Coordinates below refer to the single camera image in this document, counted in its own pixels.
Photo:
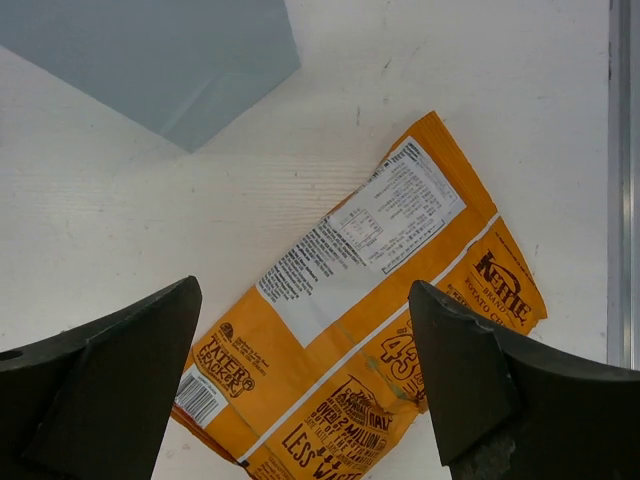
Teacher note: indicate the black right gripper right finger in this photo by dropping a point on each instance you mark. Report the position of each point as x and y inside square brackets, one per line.
[504, 406]

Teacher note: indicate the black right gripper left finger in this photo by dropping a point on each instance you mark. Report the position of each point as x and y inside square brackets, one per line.
[93, 402]

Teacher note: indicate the orange Kettle chips bag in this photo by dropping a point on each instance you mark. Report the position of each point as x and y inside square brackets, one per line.
[313, 373]

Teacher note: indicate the light blue paper bag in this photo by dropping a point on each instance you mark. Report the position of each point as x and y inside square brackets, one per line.
[182, 69]

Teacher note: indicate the aluminium table edge rail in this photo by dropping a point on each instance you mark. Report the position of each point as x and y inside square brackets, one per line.
[623, 186]

